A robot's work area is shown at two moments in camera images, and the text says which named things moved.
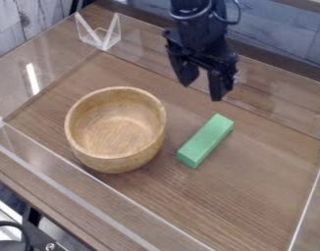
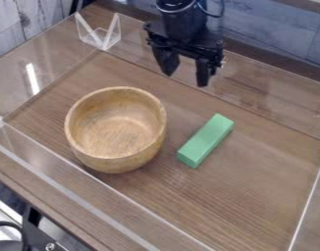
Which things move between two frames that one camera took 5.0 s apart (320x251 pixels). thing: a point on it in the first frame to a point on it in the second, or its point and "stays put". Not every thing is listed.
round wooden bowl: (116, 126) stays put
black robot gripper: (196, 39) to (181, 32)
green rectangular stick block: (205, 141) stays put
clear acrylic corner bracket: (101, 38) stays put
